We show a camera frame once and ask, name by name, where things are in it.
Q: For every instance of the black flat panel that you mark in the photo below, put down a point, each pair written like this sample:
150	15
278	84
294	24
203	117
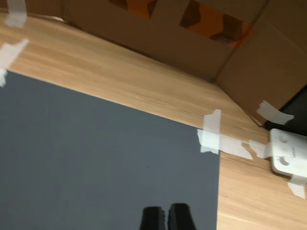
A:
299	107

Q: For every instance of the dark grey mat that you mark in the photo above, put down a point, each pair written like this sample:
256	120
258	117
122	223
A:
96	155

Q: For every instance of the white tape strip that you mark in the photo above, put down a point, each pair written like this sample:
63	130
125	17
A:
2	77
232	147
12	52
273	113
297	188
260	148
15	14
211	134

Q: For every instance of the brown cardboard partition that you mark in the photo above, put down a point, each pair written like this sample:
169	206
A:
168	40

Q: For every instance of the small white bracket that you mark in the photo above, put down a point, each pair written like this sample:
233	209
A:
297	165

